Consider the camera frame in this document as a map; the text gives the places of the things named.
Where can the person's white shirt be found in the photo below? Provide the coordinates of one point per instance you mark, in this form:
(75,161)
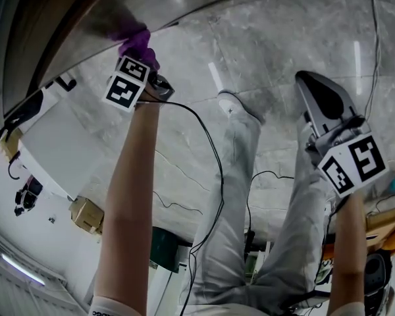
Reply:
(217,309)

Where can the brown cardboard box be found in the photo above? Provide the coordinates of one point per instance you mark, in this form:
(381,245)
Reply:
(87,214)

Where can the black tap fitting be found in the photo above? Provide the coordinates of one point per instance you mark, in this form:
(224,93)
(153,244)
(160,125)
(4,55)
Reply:
(64,84)

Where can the black power adapter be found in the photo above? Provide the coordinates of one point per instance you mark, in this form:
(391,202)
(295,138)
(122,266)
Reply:
(251,240)

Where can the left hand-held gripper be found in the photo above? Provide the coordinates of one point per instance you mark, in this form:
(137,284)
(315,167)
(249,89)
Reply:
(125,87)

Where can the grey rounded device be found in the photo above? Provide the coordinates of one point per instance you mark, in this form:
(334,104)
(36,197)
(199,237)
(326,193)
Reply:
(377,275)

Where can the person's grey trousers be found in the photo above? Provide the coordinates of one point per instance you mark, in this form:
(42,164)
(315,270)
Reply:
(237,193)

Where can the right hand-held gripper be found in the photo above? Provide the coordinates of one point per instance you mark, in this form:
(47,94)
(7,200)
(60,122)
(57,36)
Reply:
(349,163)

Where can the person's left forearm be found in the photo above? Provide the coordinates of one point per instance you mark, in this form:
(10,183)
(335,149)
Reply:
(135,163)

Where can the dark green bin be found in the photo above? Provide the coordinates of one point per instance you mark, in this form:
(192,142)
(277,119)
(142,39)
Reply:
(164,249)

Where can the purple cloth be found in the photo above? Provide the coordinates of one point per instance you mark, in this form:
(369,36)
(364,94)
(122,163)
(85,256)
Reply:
(138,44)

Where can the dark wooden sink cabinet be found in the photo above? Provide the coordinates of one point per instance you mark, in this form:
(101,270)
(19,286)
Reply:
(69,12)

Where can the person's right forearm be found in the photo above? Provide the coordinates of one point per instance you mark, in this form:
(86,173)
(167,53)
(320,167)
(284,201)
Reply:
(349,235)

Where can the white square tub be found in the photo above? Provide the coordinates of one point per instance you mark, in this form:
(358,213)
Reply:
(62,143)

